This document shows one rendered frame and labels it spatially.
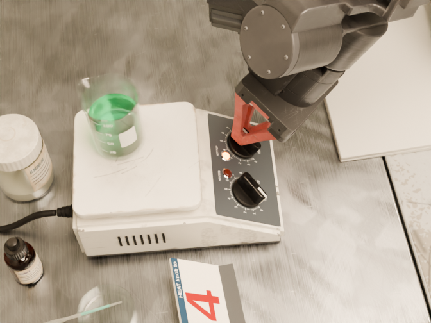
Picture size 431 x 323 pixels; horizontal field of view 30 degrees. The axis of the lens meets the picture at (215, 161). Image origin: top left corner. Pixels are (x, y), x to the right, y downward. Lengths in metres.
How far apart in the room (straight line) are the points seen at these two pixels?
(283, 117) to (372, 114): 0.20
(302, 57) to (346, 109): 0.28
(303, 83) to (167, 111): 0.16
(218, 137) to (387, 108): 0.20
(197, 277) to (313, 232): 0.13
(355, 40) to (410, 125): 0.24
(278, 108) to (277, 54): 0.11
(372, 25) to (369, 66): 0.26
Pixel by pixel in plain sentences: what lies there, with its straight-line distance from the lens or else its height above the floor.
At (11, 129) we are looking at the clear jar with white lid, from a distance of 0.82.
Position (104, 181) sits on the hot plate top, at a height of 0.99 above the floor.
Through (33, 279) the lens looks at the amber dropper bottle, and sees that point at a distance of 0.81.
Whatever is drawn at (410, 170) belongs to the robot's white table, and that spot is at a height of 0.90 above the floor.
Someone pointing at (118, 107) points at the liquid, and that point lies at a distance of 0.75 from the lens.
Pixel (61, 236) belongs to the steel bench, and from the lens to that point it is 0.84.
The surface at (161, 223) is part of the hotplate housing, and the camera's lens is 0.75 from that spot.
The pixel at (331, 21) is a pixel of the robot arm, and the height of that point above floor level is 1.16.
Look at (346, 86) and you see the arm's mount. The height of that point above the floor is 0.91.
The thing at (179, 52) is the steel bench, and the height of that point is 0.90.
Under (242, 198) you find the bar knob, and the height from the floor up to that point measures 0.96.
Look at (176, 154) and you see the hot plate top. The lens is 0.76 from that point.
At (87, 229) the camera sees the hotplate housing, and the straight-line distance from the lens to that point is 0.76.
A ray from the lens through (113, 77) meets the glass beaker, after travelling 0.74.
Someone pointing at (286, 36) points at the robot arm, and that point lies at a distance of 0.61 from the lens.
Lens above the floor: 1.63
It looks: 58 degrees down
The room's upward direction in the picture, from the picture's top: 3 degrees counter-clockwise
